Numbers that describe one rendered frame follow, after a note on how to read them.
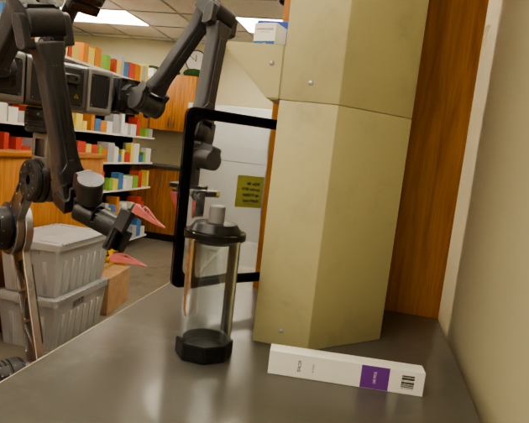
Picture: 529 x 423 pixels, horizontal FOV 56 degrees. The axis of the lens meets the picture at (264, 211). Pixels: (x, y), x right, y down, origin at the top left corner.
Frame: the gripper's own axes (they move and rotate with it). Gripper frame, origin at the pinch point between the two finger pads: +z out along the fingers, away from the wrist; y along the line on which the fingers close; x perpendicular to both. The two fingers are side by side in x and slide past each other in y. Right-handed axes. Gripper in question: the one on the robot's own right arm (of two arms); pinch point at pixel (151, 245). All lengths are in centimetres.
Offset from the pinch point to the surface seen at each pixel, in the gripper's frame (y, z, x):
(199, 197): 14.5, 6.1, -3.7
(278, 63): 43.6, 12.8, -19.3
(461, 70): 70, 46, 13
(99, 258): -55, -96, 205
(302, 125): 35.3, 21.7, -17.7
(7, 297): -91, -118, 163
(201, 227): 10.7, 15.3, -27.0
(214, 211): 14.1, 15.5, -25.1
